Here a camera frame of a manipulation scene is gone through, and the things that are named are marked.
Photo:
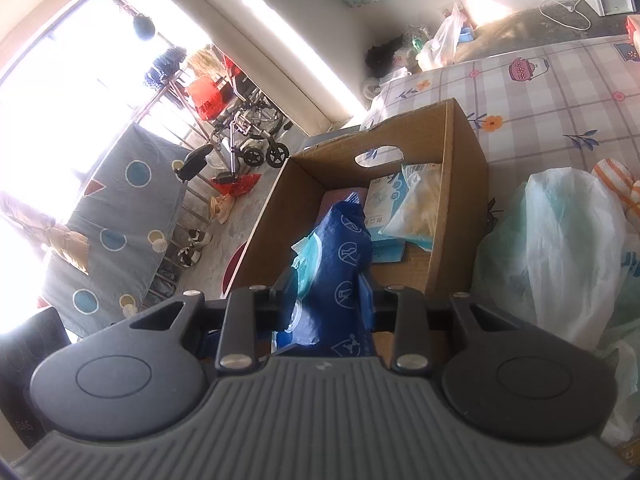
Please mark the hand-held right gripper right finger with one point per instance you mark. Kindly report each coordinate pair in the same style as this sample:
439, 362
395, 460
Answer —
365, 305

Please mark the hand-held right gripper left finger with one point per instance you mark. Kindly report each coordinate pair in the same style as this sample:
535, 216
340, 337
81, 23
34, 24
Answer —
282, 305

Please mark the dark blue plastic packet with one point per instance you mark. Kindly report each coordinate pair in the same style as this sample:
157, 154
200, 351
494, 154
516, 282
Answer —
340, 260

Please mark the brown cardboard box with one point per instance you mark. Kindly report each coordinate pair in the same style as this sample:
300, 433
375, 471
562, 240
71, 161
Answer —
460, 170

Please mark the orange striped cloth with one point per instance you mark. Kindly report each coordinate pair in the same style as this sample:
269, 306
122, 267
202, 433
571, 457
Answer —
615, 180

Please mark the red round basin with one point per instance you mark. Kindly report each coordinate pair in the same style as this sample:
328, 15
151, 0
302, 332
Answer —
232, 270

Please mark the black white sneaker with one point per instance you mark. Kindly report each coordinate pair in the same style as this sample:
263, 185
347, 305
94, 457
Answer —
200, 238
190, 257

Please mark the white blue face mask box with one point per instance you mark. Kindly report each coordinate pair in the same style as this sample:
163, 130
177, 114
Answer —
382, 200

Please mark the white teal wet wipes packet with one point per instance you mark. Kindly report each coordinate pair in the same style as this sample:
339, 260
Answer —
415, 205

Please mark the brown cloth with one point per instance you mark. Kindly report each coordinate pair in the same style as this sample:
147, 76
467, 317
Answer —
65, 250

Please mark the red plastic sheet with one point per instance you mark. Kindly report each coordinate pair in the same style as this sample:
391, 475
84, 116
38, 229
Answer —
240, 183

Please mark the metal railing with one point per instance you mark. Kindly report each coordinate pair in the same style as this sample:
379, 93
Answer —
190, 210

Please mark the grey blanket with circles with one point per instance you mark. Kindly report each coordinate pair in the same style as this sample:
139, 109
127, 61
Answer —
125, 230

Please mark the black padded armrest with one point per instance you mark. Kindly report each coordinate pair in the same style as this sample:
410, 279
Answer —
192, 162

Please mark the wheelchair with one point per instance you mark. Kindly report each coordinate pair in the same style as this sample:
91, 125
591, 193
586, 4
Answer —
250, 125

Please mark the red plastic bag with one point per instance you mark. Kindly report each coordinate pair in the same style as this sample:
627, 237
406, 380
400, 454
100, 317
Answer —
205, 97

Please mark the black bag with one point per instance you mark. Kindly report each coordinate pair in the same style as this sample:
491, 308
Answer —
382, 55

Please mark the beige hanging cloth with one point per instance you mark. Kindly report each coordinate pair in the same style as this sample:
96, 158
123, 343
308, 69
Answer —
202, 62

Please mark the blue hanging knit cloth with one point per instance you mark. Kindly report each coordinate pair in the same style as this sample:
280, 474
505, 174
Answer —
165, 65

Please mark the white knotted plastic bag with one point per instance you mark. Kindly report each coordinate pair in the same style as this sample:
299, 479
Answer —
442, 40

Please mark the checked printed tablecloth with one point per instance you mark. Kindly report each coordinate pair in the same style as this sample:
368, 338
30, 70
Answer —
550, 95

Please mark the dark hanging ball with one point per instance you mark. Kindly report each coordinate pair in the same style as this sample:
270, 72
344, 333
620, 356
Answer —
142, 26

